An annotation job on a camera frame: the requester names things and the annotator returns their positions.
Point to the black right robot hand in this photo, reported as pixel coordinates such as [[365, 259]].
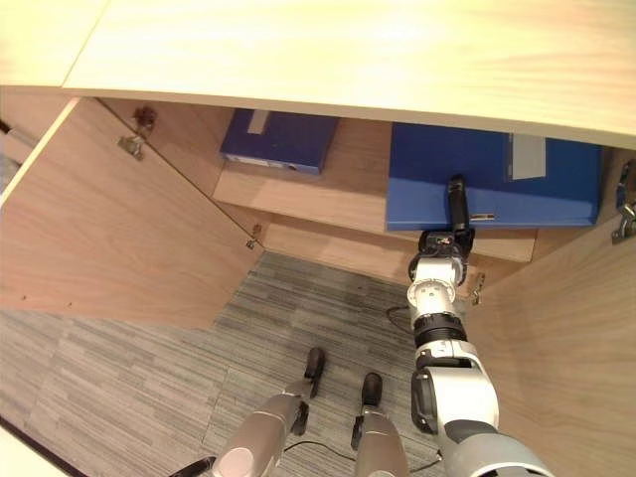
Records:
[[459, 208]]

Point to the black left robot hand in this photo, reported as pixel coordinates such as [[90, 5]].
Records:
[[196, 467]]

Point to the large blue file folder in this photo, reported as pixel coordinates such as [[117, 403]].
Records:
[[497, 194]]

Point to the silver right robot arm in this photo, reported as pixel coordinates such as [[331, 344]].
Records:
[[459, 392]]

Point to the wooden cabinet shelf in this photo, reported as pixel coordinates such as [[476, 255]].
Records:
[[348, 199]]

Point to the narrow wooden cabinet door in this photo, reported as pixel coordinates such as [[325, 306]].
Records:
[[566, 358]]

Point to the small blue file folder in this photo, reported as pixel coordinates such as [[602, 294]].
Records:
[[283, 144]]

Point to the light wooden office cabinet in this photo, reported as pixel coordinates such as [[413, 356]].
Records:
[[318, 49]]

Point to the wide wooden cabinet door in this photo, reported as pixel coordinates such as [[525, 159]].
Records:
[[114, 223]]

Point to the metal door hinge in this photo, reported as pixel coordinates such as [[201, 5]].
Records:
[[254, 237], [131, 147], [624, 208], [478, 288]]

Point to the dark left robot foot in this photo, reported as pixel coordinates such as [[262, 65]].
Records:
[[314, 365]]

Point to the dark robot foot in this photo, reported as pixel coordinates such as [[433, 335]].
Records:
[[314, 365], [371, 387]]

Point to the silver right robot leg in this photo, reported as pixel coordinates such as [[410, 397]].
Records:
[[380, 444]]

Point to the dark right robot foot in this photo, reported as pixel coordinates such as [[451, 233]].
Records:
[[371, 387]]

